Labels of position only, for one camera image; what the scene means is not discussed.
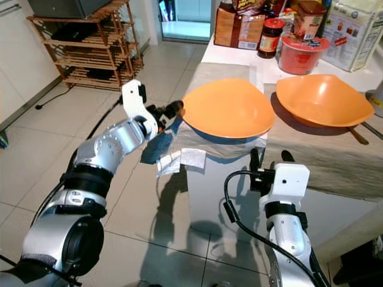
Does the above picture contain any black bin bag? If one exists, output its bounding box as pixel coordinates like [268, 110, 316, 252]
[332, 235, 383, 287]

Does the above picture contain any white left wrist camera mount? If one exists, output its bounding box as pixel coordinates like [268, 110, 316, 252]
[121, 80, 159, 141]

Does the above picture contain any dark beige woven placemat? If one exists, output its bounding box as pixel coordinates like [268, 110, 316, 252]
[263, 84, 383, 201]

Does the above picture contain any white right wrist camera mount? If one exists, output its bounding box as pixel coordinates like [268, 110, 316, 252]
[266, 163, 310, 207]

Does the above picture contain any brown round can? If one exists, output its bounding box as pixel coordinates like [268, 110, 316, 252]
[293, 0, 327, 41]

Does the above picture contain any orange bowl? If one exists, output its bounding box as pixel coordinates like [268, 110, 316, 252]
[275, 74, 375, 128]

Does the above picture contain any red plastic tub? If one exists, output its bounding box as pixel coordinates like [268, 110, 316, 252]
[279, 34, 331, 76]

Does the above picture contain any black floor cable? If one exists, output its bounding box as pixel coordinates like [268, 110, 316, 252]
[35, 86, 75, 110]

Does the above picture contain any black flat device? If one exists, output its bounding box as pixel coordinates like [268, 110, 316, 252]
[51, 22, 96, 41]

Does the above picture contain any white counter cabinet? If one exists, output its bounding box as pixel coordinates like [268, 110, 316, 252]
[200, 33, 383, 90]

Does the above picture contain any glass door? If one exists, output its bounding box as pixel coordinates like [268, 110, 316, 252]
[157, 0, 197, 44]

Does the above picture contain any black box appliance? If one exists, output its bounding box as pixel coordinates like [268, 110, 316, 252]
[27, 0, 114, 20]

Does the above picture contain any red yellow snack bag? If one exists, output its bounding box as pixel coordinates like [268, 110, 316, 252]
[221, 0, 276, 16]

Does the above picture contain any dark sauce jar red lid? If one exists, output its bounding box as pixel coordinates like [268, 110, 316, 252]
[257, 18, 285, 59]

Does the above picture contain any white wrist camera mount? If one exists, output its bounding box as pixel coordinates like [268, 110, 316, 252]
[266, 163, 310, 207]
[121, 80, 159, 141]

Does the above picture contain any brown wooden utensil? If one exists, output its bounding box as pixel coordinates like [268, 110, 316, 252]
[346, 126, 370, 146]

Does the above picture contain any dark slim utensil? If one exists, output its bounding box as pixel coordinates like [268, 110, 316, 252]
[362, 118, 383, 139]

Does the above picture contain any grey metal mug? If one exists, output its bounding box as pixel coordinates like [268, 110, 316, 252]
[366, 81, 383, 118]

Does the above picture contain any wooden slatted shelf rack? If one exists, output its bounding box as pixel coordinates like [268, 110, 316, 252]
[26, 0, 144, 93]

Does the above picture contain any orange snack package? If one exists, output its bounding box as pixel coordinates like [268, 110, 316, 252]
[214, 5, 267, 50]

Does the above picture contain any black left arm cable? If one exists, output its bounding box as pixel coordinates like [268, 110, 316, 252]
[30, 96, 125, 264]

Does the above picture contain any small black device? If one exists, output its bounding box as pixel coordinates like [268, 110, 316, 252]
[87, 68, 114, 80]

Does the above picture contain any white tall cupboard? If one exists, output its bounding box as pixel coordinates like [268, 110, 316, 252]
[0, 0, 63, 126]

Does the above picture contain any orange plate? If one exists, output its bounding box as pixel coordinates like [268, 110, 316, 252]
[183, 78, 275, 139]

